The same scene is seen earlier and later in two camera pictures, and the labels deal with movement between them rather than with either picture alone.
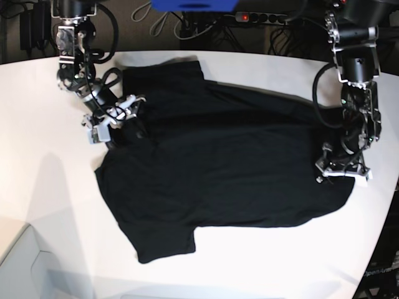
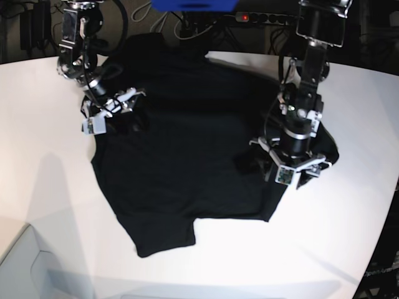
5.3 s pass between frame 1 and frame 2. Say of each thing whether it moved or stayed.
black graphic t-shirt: moved
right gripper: moved
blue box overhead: stayed
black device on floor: stayed
